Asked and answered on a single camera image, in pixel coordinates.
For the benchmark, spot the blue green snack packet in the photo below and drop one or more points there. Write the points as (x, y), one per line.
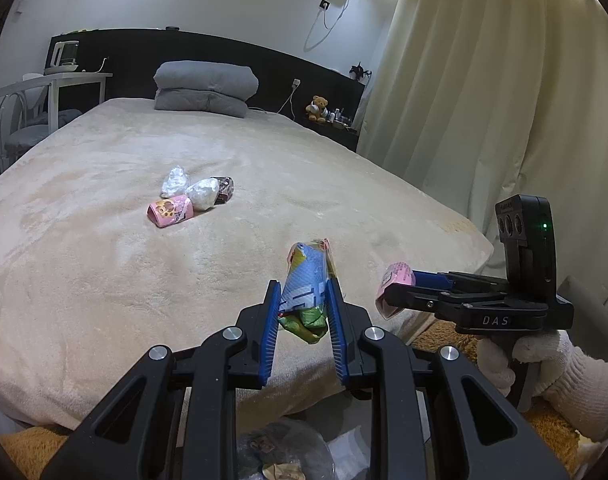
(306, 280)

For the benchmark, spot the dark red wrapper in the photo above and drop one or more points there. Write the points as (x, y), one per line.
(223, 187)

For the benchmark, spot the black headboard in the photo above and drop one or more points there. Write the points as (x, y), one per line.
(134, 55)

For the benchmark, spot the dark plant ornament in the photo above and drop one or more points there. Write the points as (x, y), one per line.
(360, 72)

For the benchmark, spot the metal frame chair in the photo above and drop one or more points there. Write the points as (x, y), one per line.
(24, 132)

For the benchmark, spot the folded grey duvet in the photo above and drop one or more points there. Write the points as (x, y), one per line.
(204, 87)

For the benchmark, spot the plain pink packet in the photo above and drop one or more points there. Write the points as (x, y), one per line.
(396, 280)

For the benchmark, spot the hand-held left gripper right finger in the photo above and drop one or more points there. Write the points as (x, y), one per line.
(340, 330)

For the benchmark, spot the cream curtain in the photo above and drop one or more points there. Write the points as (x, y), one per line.
(483, 110)

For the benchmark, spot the mustard shaggy rug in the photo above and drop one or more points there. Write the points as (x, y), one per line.
(548, 427)

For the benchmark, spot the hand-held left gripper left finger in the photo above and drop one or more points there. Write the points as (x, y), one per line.
(269, 330)

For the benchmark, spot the group of small bottles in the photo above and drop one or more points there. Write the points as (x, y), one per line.
(341, 119)

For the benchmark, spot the clear plastic wrapper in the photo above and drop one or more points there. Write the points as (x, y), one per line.
(176, 181)

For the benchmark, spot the clear plastic bag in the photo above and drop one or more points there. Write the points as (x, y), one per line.
(284, 445)

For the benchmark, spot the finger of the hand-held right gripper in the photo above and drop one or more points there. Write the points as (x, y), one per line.
(428, 278)
(408, 301)

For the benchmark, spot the cream fleece bed blanket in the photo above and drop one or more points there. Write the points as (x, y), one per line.
(159, 285)

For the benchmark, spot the person's right hand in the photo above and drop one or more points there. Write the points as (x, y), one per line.
(578, 385)

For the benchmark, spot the pink snack box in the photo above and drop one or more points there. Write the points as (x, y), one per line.
(169, 210)

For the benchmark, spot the brown teddy bear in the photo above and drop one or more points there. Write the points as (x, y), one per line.
(318, 108)

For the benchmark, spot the white desk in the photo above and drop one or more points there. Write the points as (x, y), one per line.
(84, 76)

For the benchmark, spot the white desk appliance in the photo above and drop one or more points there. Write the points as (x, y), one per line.
(64, 55)

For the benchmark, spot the beige paper bag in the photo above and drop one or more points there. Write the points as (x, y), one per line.
(284, 472)

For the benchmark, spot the white packet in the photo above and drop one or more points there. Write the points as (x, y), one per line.
(204, 193)

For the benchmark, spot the black nightstand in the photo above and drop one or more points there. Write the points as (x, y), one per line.
(334, 137)

